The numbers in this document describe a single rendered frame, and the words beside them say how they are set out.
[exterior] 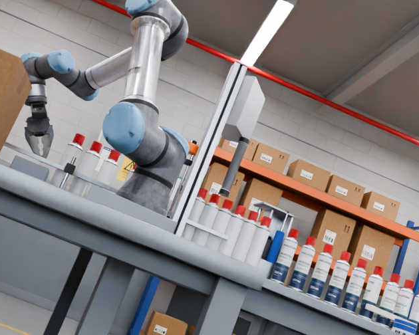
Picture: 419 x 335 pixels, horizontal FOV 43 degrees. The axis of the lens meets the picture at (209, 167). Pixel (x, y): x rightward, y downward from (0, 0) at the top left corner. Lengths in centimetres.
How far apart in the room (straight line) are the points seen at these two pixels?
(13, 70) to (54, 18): 554
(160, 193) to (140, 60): 36
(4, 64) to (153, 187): 48
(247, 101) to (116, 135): 58
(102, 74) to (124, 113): 47
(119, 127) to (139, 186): 17
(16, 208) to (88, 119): 543
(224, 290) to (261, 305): 24
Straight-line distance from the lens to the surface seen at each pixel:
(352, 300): 206
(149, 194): 139
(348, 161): 701
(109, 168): 179
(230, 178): 177
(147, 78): 143
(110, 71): 178
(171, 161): 142
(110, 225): 100
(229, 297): 104
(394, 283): 216
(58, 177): 176
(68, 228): 105
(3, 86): 140
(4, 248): 636
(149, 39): 151
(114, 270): 117
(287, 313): 130
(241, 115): 175
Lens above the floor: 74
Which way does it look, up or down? 13 degrees up
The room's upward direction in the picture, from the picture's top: 22 degrees clockwise
